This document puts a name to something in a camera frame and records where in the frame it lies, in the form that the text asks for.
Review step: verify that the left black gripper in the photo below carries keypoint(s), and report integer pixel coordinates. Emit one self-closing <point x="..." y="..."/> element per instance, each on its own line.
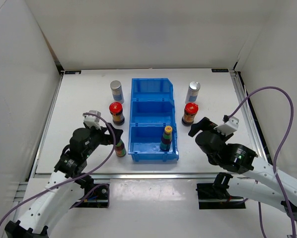
<point x="107" y="139"/>

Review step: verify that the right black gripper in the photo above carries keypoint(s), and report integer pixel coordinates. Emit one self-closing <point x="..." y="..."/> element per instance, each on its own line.
<point x="205" y="124"/>

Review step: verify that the yellow-capped sauce bottle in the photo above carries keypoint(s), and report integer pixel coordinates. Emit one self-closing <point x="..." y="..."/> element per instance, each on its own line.
<point x="166" y="138"/>
<point x="120" y="149"/>

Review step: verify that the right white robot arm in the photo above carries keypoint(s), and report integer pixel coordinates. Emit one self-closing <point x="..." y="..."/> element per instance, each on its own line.
<point x="246" y="174"/>

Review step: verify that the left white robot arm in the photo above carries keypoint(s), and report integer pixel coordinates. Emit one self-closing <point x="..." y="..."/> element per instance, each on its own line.
<point x="68" y="186"/>

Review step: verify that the right red-capped sauce jar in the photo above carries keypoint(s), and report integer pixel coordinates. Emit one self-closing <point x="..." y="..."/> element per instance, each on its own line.
<point x="190" y="111"/>

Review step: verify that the red-capped sauce jar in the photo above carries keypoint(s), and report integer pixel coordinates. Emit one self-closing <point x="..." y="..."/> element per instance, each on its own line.
<point x="116" y="110"/>
<point x="190" y="111"/>

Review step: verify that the left red-capped sauce jar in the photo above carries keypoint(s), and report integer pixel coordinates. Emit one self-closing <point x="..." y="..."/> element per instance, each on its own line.
<point x="116" y="110"/>

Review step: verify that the right silver-capped spice shaker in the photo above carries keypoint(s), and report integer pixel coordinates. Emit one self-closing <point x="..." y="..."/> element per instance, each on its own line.
<point x="193" y="91"/>

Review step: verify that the silver-capped spice shaker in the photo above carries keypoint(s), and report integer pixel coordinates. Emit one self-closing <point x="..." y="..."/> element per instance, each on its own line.
<point x="193" y="91"/>
<point x="117" y="93"/>

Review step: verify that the blue three-compartment plastic bin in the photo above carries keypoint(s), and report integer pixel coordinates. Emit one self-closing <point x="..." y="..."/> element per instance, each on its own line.
<point x="152" y="108"/>

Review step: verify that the left silver-capped spice shaker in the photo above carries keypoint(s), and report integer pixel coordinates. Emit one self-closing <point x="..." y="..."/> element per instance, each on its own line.
<point x="117" y="93"/>

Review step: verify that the right black corner label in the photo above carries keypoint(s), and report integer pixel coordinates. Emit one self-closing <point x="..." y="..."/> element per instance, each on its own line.
<point x="219" y="70"/>

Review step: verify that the black corner label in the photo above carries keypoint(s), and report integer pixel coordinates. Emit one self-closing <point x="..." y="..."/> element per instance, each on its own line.
<point x="219" y="70"/>
<point x="72" y="72"/>

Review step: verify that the left black corner label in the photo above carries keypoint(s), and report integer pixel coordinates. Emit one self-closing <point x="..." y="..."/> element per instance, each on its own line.
<point x="72" y="72"/>

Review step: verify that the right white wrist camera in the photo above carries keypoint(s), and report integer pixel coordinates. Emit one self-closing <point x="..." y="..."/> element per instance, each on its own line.
<point x="229" y="126"/>

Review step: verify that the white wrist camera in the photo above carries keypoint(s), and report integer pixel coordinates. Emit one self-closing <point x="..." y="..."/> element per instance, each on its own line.
<point x="92" y="120"/>
<point x="229" y="126"/>

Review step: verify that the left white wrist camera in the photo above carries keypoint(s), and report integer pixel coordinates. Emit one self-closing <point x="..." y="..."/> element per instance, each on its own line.
<point x="92" y="120"/>

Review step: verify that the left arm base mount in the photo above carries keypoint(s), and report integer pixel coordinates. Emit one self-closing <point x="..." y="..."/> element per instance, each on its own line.
<point x="96" y="196"/>

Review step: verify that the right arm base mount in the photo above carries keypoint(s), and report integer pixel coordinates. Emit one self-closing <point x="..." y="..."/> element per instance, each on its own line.
<point x="214" y="195"/>

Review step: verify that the front aluminium rail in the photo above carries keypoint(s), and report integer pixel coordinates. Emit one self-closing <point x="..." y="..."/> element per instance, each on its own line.
<point x="156" y="176"/>

